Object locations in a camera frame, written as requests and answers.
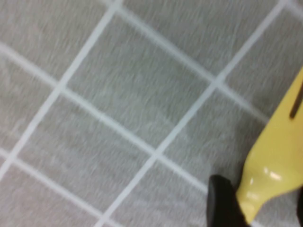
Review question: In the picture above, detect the yellow plastic fork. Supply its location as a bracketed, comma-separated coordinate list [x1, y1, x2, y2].
[235, 67, 303, 224]

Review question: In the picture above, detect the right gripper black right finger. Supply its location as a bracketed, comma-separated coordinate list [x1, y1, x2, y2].
[295, 189, 303, 227]

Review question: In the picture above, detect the grey checked table mat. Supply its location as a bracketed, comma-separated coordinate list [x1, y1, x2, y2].
[0, 0, 303, 227]

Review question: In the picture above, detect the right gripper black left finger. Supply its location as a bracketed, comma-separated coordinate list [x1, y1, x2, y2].
[206, 174, 248, 227]

